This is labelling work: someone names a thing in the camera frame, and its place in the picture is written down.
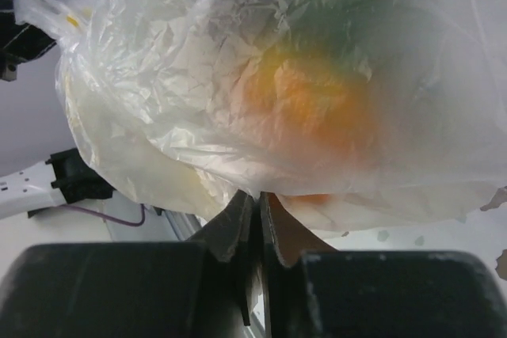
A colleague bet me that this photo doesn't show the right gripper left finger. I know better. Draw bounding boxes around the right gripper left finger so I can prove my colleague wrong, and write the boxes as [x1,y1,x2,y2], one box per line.
[1,192,254,337]

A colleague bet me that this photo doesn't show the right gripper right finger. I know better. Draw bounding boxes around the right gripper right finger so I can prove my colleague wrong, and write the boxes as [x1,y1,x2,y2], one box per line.
[259,193,506,337]

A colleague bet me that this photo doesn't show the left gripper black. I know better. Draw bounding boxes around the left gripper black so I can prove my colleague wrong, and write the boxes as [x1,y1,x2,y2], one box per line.
[1,0,55,81]

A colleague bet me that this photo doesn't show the orange fake pineapple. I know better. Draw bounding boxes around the orange fake pineapple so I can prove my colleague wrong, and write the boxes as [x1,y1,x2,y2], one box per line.
[231,0,388,201]

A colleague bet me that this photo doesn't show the clear printed plastic bag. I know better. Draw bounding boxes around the clear printed plastic bag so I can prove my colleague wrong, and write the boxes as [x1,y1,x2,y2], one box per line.
[14,0,506,231]

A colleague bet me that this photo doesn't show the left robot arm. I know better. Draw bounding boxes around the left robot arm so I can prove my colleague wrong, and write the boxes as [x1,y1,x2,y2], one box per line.
[1,0,114,218]

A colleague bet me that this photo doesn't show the aluminium frame rail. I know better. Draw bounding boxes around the aluminium frame rail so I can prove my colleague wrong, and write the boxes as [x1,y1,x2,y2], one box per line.
[162,211,202,241]

